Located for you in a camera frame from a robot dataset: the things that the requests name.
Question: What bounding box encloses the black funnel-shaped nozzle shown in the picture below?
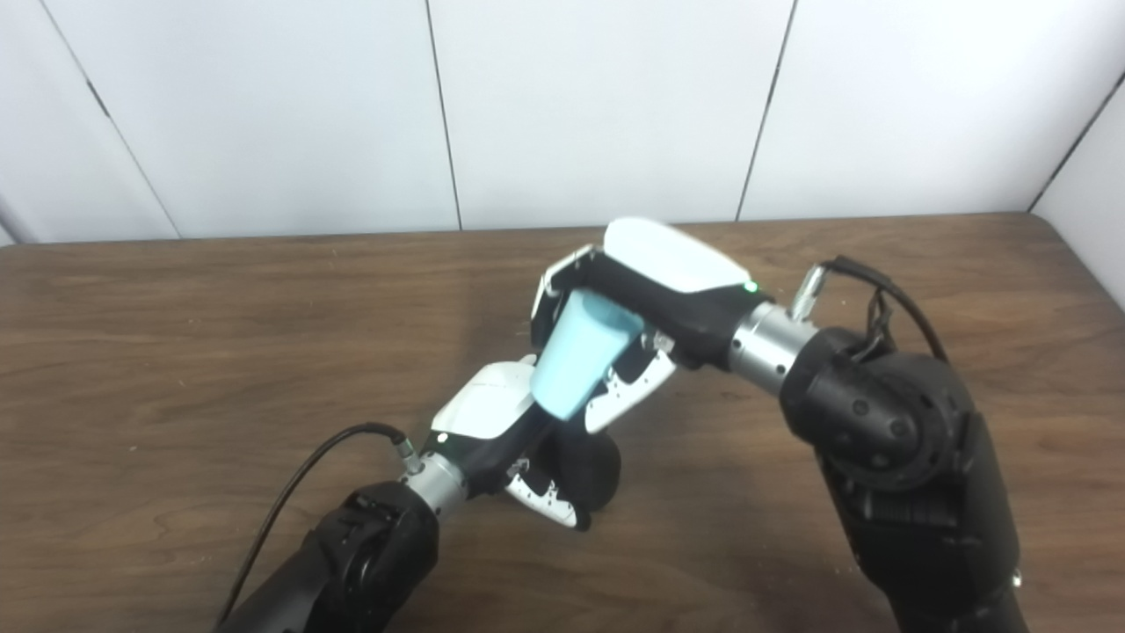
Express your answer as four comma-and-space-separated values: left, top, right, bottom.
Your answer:
538, 422, 622, 513

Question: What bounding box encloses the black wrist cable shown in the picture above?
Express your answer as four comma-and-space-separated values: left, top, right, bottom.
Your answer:
215, 422, 423, 629
789, 256, 950, 363

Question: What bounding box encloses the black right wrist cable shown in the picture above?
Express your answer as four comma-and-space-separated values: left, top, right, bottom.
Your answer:
789, 256, 950, 363

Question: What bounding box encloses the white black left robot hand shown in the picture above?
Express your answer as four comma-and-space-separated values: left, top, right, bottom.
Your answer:
429, 354, 590, 531

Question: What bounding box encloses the light-blue short hose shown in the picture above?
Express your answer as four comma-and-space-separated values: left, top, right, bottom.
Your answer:
530, 290, 645, 421

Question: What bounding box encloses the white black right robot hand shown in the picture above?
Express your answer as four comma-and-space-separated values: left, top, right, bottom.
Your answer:
530, 217, 764, 434

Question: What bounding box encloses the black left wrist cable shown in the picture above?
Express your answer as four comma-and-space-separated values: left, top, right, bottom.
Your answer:
215, 422, 423, 629

